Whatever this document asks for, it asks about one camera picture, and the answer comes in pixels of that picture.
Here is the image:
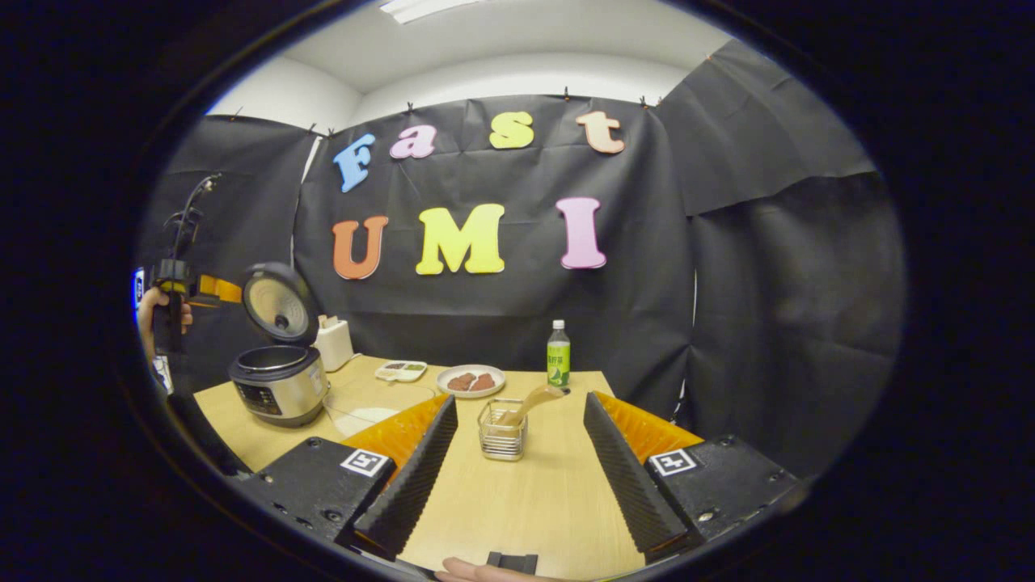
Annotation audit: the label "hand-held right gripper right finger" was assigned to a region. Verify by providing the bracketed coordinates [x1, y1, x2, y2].
[583, 391, 805, 559]

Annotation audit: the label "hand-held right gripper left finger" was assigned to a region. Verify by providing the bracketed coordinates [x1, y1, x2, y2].
[234, 394, 459, 563]

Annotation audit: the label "dark grey rice cooker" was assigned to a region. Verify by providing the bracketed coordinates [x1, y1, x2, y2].
[228, 261, 330, 428]

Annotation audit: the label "wooden spoon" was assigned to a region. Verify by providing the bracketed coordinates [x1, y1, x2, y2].
[495, 384, 565, 428]

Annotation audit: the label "white round plate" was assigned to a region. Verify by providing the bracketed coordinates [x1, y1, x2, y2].
[437, 364, 507, 399]

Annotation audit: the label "white divided condiment dish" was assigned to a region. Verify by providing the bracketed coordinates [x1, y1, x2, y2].
[374, 360, 428, 383]

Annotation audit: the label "white toaster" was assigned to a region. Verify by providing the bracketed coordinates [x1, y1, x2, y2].
[314, 315, 357, 373]

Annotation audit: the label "green tea bottle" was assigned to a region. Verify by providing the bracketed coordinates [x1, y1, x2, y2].
[547, 319, 572, 389]

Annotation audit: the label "black backdrop cloth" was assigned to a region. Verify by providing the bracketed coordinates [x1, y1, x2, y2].
[133, 39, 906, 478]

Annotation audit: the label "large ceiling light panel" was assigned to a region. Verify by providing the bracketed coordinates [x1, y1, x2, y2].
[380, 0, 486, 23]

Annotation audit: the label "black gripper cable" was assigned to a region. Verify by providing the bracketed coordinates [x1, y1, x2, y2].
[166, 173, 222, 261]

